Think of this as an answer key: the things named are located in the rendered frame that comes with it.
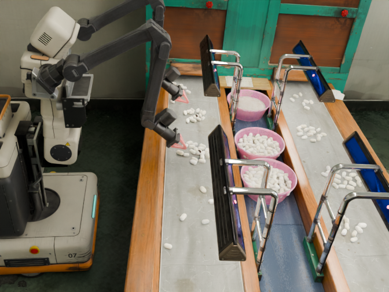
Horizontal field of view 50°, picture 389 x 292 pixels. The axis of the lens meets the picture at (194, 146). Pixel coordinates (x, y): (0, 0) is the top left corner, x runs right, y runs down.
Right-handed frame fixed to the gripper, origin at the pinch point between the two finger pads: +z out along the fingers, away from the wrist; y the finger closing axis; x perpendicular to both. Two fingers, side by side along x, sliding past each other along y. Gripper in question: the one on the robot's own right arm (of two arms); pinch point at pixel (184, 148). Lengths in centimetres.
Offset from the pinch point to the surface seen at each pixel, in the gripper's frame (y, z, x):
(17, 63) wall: 160, -77, 117
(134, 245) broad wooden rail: -58, -11, 17
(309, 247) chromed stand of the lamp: -52, 45, -26
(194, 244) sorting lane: -54, 8, 3
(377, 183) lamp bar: -55, 31, -64
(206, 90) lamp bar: 10.8, -10.5, -25.3
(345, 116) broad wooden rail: 44, 75, -60
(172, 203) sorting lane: -31.6, 1.0, 8.9
